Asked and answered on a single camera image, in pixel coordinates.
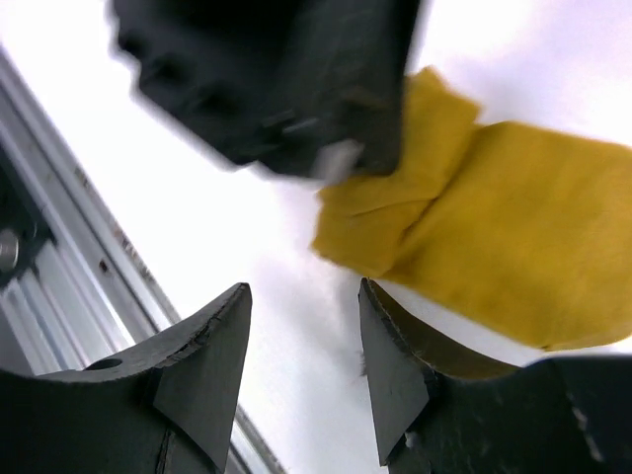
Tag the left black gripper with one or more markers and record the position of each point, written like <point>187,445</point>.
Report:
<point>308,89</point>

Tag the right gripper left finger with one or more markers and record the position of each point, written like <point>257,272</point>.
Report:
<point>165,405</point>

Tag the yellow bear sock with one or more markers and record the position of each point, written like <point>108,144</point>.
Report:
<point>522,229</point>

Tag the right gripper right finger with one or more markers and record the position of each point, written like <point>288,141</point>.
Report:
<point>439,407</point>

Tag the aluminium mounting rail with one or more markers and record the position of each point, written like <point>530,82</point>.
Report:
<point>73,288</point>

